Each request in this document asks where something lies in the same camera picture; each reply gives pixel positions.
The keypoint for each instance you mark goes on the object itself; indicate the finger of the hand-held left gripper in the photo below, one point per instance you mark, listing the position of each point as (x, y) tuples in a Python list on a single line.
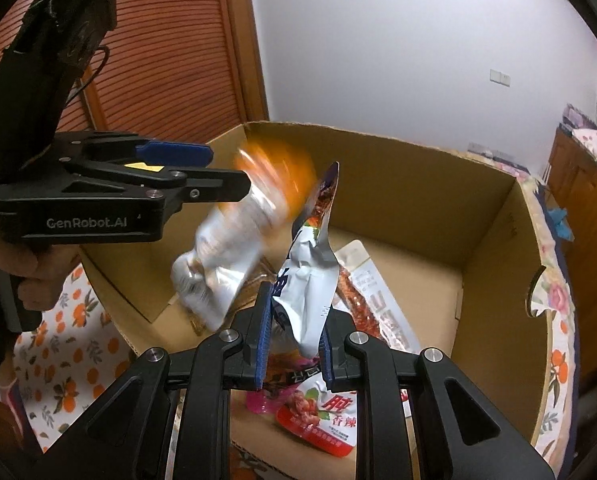
[(178, 154), (213, 186)]

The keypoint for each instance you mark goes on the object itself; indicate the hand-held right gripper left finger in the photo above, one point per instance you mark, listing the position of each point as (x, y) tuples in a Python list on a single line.
[(262, 340)]

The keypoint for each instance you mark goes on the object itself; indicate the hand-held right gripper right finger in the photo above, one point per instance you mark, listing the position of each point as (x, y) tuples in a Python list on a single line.
[(326, 360)]

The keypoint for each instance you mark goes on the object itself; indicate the red and white snack packet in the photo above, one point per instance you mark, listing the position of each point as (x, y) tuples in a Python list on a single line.
[(323, 420)]

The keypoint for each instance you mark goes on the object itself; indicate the bright pink snack packet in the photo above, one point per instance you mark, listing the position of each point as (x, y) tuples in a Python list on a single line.
[(258, 402)]

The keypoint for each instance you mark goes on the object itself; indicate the orange and silver snack packet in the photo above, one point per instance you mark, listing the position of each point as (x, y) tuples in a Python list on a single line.
[(228, 250)]

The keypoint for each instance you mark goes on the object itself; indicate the white snack packet dark print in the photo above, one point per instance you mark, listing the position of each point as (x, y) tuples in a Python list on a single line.
[(303, 280)]

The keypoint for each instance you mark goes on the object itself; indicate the long clear snack packet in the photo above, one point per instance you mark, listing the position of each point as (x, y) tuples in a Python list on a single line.
[(378, 300)]

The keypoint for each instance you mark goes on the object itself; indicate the brown cardboard box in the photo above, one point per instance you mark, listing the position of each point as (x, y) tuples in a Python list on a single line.
[(428, 200)]

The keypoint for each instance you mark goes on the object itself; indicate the person's left hand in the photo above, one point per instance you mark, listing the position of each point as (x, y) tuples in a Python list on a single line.
[(33, 260)]

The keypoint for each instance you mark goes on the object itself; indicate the wooden louvered wardrobe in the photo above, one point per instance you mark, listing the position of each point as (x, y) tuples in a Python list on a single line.
[(178, 35)]

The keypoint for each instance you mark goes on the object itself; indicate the orange fruit print blanket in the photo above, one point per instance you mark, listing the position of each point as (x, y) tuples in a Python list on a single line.
[(68, 385)]

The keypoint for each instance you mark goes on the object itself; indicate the teal cloth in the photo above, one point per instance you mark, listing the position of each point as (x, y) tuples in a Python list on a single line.
[(560, 222)]

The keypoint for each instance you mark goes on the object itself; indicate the wooden cabinet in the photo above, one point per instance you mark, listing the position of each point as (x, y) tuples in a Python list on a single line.
[(588, 200)]

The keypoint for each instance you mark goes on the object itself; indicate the pink floral folded cloth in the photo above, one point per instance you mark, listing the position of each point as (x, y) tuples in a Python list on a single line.
[(595, 142)]

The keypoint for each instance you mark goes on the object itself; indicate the purple bag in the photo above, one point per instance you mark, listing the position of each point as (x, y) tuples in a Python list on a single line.
[(575, 117)]

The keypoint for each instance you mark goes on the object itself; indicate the white wall outlet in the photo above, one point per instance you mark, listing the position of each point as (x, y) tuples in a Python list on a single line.
[(499, 77)]

